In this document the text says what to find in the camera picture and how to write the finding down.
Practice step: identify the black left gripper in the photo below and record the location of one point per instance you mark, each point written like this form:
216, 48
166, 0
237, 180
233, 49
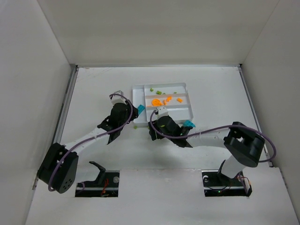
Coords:
132, 111

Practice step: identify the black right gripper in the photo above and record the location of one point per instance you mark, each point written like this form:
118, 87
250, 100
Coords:
182, 128

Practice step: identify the teal and green duplo stack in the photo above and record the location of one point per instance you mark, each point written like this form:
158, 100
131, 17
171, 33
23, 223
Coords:
189, 124

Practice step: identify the teal duplo brick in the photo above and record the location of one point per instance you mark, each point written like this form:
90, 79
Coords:
140, 108

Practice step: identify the orange lego pieces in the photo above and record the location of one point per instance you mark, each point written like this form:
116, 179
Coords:
163, 101

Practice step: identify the small green lego pieces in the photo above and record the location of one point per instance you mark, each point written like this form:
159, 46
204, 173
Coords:
140, 94

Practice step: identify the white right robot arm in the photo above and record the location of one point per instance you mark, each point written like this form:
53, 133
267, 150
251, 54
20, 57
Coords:
244, 144

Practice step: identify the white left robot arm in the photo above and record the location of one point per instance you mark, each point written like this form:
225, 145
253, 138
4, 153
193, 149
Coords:
59, 166

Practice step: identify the white divided tray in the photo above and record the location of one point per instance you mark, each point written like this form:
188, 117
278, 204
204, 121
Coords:
179, 113

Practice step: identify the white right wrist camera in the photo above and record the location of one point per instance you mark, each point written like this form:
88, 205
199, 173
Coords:
161, 111

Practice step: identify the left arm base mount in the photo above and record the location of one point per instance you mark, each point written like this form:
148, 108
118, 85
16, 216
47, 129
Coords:
105, 185

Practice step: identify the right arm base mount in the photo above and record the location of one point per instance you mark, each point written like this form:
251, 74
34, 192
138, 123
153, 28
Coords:
217, 185

